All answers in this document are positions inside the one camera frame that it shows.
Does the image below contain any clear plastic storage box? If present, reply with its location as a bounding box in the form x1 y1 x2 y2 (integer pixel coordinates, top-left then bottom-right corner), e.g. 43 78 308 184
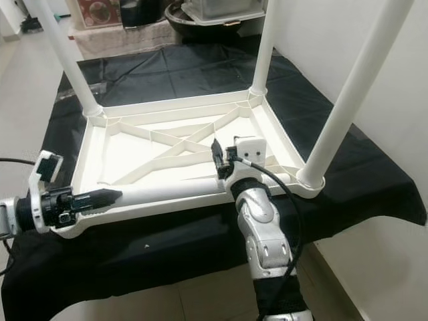
181 0 265 26

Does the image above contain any black round basin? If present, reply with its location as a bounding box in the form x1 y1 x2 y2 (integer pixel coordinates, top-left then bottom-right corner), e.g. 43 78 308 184
164 0 265 41

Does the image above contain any green floor mop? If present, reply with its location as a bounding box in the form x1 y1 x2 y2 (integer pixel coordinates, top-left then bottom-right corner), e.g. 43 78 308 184
20 10 44 34

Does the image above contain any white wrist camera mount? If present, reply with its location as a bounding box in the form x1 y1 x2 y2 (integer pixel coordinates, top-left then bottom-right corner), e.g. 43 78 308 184
224 136 268 188
28 150 68 235

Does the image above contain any black tablecloth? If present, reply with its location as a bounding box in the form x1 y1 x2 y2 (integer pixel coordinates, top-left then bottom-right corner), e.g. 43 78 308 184
0 37 427 321

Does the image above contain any orange lid storage box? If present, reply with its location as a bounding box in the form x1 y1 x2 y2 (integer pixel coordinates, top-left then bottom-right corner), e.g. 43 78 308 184
77 0 122 29

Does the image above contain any white plastic table top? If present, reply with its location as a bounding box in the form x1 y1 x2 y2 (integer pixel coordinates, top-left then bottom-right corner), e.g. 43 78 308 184
50 90 325 239

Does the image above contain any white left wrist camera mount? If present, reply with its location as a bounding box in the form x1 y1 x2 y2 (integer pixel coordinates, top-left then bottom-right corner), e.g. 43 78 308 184
28 150 68 235

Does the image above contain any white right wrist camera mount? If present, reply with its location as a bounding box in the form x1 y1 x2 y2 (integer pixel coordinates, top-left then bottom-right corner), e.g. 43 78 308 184
224 136 268 188

